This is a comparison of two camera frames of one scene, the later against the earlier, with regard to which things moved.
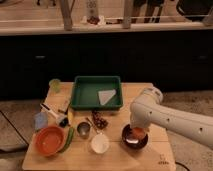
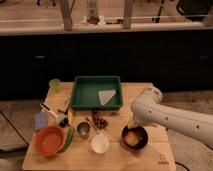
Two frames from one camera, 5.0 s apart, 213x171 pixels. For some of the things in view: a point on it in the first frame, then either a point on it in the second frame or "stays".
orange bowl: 50,140 stays
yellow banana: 71,117 stays
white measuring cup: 100,143 stays
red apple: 138,132 → 131,138
